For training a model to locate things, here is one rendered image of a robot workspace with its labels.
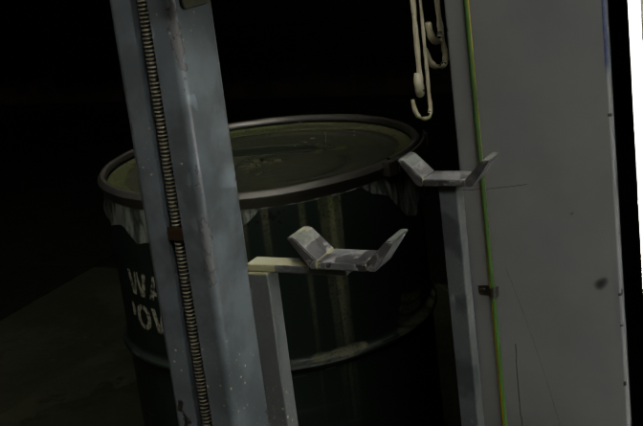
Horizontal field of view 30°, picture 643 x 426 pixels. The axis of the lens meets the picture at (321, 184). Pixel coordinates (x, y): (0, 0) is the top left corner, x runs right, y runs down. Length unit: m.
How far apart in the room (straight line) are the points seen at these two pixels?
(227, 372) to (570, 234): 0.52
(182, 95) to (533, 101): 0.53
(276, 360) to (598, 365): 0.63
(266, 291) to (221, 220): 0.13
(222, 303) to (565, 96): 0.52
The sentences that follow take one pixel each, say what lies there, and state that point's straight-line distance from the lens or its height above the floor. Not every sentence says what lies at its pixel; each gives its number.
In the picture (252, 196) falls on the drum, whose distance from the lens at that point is 1.85.
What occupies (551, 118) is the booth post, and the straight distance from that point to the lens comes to 1.34.
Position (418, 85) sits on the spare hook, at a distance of 1.39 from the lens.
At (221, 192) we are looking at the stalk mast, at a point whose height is 1.11.
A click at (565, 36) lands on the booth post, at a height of 1.15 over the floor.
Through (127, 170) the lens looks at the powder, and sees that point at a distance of 2.20.
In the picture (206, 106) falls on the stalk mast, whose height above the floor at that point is 1.18.
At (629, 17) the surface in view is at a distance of 1.32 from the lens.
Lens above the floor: 1.36
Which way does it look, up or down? 15 degrees down
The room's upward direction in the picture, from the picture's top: 7 degrees counter-clockwise
